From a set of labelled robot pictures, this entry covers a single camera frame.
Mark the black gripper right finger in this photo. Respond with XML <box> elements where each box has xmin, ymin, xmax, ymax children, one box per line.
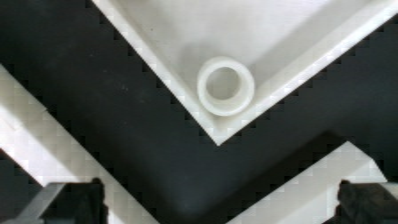
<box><xmin>322</xmin><ymin>180</ymin><xmax>398</xmax><ymax>224</ymax></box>

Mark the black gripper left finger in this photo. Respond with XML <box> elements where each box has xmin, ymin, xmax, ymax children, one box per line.
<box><xmin>11</xmin><ymin>178</ymin><xmax>109</xmax><ymax>224</ymax></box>

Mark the white square tabletop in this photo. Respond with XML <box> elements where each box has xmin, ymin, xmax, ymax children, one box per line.
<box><xmin>91</xmin><ymin>0</ymin><xmax>398</xmax><ymax>143</ymax></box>

